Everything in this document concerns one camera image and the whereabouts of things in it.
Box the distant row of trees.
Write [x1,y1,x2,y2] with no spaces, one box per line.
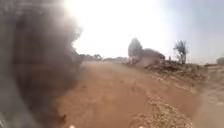
[79,53,128,63]

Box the red-brown dirt road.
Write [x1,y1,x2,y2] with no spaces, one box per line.
[49,60,224,128]

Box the dark conical tree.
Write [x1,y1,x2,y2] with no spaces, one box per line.
[127,37,144,63]

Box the low rounded building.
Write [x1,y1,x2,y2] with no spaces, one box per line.
[137,48,167,67]

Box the dry rubble verge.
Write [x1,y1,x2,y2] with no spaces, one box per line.
[124,59,224,92]

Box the thin sparse tree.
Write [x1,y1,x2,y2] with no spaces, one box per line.
[173,40,190,65]

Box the large dark tree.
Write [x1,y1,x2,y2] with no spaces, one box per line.
[0,0,83,113]

